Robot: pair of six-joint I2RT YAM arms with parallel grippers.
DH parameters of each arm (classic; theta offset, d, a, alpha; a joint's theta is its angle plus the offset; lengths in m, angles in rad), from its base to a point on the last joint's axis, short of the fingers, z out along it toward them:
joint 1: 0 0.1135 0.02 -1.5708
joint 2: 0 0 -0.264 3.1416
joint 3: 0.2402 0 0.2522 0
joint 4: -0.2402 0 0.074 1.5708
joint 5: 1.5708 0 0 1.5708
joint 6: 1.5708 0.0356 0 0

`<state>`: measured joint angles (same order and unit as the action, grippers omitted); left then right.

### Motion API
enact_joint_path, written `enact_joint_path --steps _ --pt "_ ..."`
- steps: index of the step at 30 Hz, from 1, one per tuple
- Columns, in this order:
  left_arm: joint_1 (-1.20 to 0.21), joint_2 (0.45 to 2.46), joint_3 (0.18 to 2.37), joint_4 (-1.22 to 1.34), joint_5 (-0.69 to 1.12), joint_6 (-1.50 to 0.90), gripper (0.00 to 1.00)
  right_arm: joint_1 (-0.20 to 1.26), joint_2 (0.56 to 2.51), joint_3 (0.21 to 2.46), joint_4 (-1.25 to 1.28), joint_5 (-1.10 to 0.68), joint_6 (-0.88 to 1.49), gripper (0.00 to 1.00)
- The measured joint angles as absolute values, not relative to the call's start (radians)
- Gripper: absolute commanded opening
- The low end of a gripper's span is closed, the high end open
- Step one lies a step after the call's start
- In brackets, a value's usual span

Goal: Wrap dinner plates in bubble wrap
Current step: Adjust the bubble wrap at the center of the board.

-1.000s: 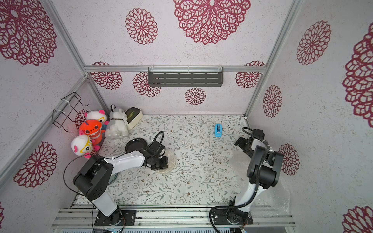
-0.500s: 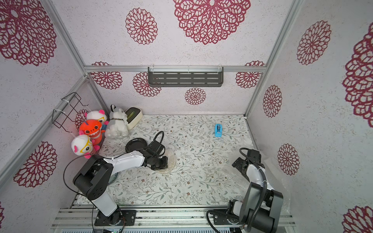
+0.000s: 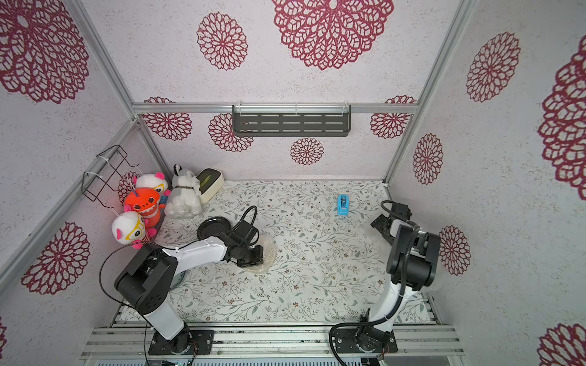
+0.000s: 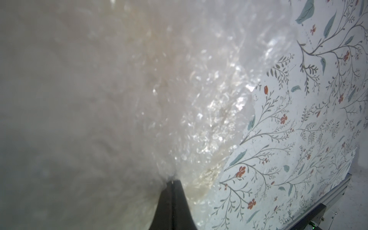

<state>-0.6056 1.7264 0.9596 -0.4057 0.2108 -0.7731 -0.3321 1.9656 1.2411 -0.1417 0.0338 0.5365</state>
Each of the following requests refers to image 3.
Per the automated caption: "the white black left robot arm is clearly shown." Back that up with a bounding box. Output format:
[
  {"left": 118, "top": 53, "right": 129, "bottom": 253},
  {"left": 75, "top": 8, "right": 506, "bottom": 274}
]
[{"left": 114, "top": 235, "right": 264, "bottom": 341}]

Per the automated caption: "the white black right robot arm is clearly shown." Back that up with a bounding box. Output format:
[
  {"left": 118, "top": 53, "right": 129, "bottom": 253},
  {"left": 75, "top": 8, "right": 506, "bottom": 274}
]
[{"left": 368, "top": 215, "right": 440, "bottom": 332}]

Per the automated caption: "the black dinner plate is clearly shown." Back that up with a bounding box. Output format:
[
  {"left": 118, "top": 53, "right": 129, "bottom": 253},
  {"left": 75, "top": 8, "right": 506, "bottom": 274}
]
[{"left": 197, "top": 217, "right": 232, "bottom": 240}]

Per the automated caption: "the blue tape dispenser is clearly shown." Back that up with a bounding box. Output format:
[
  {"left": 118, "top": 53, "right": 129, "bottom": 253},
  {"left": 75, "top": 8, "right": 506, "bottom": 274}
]
[{"left": 337, "top": 195, "right": 349, "bottom": 216}]

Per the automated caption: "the floral table mat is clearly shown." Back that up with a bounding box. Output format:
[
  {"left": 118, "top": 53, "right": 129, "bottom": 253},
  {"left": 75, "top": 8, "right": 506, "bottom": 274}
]
[{"left": 157, "top": 181, "right": 388, "bottom": 323}]

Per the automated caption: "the blue patterned green plate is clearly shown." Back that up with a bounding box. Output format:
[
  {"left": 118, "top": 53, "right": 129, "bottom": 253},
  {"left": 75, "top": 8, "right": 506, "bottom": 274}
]
[{"left": 169, "top": 271, "right": 186, "bottom": 291}]

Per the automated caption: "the grey white husky plush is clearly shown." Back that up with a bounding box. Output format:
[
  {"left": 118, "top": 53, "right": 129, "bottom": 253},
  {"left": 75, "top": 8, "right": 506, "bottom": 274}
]
[{"left": 164, "top": 164, "right": 203, "bottom": 220}]

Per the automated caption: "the orange red plush toy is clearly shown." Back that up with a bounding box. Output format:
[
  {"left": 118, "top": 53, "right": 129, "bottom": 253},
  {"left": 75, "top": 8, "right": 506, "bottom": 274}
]
[{"left": 124, "top": 188, "right": 166, "bottom": 228}]

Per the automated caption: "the white pink plush toy top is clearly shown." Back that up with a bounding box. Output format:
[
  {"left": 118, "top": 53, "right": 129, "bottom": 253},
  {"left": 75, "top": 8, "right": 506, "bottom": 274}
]
[{"left": 133, "top": 172, "right": 170, "bottom": 196}]

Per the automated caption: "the white plush with yellow glasses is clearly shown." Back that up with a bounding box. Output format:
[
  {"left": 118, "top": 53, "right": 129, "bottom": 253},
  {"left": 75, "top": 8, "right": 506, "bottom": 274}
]
[{"left": 111, "top": 211, "right": 158, "bottom": 250}]

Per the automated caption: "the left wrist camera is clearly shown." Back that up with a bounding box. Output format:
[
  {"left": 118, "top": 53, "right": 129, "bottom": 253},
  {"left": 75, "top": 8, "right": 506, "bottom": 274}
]
[{"left": 228, "top": 206, "right": 259, "bottom": 247}]

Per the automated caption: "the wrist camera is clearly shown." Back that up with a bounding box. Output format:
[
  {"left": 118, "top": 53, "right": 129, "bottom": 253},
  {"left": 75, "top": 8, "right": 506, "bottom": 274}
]
[
  {"left": 228, "top": 206, "right": 259, "bottom": 247},
  {"left": 390, "top": 202, "right": 412, "bottom": 222}
]

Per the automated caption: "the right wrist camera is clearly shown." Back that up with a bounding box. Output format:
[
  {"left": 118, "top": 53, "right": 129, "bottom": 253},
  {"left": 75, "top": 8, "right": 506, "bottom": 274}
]
[{"left": 390, "top": 202, "right": 412, "bottom": 222}]

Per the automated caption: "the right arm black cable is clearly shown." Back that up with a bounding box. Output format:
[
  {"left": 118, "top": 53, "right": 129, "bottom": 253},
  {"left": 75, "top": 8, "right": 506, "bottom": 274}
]
[{"left": 328, "top": 200, "right": 422, "bottom": 366}]

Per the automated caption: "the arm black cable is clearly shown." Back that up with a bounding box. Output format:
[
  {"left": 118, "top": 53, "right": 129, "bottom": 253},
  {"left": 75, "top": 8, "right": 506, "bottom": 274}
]
[
  {"left": 328, "top": 200, "right": 422, "bottom": 366},
  {"left": 98, "top": 244, "right": 152, "bottom": 330}
]

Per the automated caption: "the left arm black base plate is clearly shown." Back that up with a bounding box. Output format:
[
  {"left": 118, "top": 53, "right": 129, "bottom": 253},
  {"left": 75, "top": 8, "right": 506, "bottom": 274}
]
[{"left": 147, "top": 323, "right": 215, "bottom": 355}]

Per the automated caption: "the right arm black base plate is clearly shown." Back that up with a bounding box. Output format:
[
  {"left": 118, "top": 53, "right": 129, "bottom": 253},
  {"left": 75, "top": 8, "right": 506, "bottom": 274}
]
[{"left": 329, "top": 323, "right": 398, "bottom": 355}]

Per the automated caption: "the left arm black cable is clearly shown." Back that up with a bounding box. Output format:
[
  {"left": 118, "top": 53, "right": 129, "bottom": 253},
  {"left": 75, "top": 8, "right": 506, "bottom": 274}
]
[{"left": 98, "top": 244, "right": 152, "bottom": 330}]

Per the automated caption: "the grey wall shelf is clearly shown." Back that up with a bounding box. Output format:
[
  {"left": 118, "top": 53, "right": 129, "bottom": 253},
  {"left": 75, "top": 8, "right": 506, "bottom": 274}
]
[{"left": 232, "top": 105, "right": 352, "bottom": 137}]

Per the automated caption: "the black wire basket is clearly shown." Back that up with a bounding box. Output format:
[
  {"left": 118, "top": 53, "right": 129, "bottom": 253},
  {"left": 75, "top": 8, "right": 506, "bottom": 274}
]
[{"left": 80, "top": 144, "right": 139, "bottom": 210}]

